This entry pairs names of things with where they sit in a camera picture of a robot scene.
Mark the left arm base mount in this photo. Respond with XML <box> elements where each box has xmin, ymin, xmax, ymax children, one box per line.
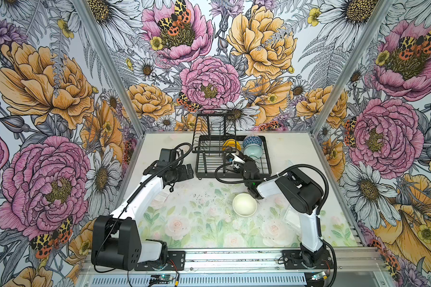
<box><xmin>134</xmin><ymin>240</ymin><xmax>186</xmax><ymax>271</ymax></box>

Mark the dotted pattern bowl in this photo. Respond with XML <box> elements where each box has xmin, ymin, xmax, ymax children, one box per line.
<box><xmin>228</xmin><ymin>155</ymin><xmax>245</xmax><ymax>172</ymax></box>

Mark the clear plastic container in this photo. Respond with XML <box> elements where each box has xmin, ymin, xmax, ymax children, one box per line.
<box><xmin>283</xmin><ymin>207</ymin><xmax>301</xmax><ymax>233</ymax></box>

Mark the light green bowl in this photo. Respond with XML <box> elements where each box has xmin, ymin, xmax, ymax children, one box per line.
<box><xmin>243</xmin><ymin>144</ymin><xmax>264</xmax><ymax>160</ymax></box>

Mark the blue triangle patterned bowl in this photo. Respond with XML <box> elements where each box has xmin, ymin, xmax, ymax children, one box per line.
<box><xmin>243</xmin><ymin>135</ymin><xmax>263</xmax><ymax>148</ymax></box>

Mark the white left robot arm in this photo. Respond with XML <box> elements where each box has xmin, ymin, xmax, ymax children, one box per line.
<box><xmin>91</xmin><ymin>142</ymin><xmax>193</xmax><ymax>272</ymax></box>

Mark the pink striped bowl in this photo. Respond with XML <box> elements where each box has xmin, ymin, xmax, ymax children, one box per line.
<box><xmin>223</xmin><ymin>147</ymin><xmax>239</xmax><ymax>159</ymax></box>

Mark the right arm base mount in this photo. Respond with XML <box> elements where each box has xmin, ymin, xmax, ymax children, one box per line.
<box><xmin>281</xmin><ymin>244</ymin><xmax>334</xmax><ymax>270</ymax></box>

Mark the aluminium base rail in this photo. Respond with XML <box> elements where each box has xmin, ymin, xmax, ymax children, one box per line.
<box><xmin>76</xmin><ymin>247</ymin><xmax>394</xmax><ymax>287</ymax></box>

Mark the cream white bowl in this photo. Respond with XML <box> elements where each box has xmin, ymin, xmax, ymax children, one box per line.
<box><xmin>232</xmin><ymin>193</ymin><xmax>257</xmax><ymax>217</ymax></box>

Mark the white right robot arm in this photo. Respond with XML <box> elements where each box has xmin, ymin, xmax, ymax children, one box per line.
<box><xmin>236</xmin><ymin>161</ymin><xmax>329</xmax><ymax>269</ymax></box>

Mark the black wire dish rack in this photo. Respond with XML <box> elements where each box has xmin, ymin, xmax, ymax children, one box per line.
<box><xmin>193</xmin><ymin>110</ymin><xmax>272</xmax><ymax>178</ymax></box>

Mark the yellow bowl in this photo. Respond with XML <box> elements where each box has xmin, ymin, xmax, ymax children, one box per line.
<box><xmin>221</xmin><ymin>139</ymin><xmax>241</xmax><ymax>152</ymax></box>

